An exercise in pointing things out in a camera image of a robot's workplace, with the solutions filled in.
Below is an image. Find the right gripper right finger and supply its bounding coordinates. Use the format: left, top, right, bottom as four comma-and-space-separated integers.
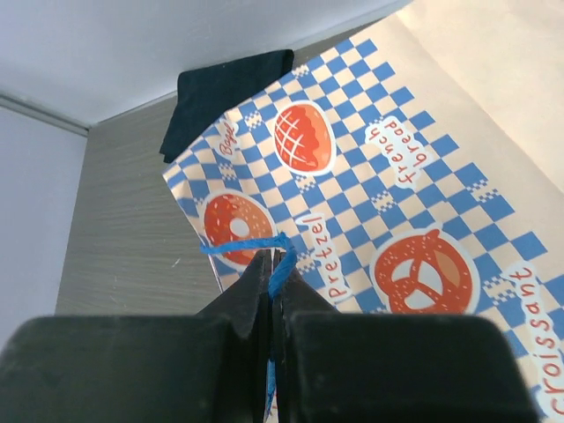
271, 271, 540, 422

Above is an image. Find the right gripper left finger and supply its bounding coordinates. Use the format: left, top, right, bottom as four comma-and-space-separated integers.
1, 250, 270, 422

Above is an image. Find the checkered paper bag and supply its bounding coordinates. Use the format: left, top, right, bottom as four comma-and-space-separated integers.
163, 1, 563, 422

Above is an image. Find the dark folded cloth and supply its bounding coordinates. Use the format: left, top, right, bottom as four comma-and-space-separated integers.
160, 49, 294, 164

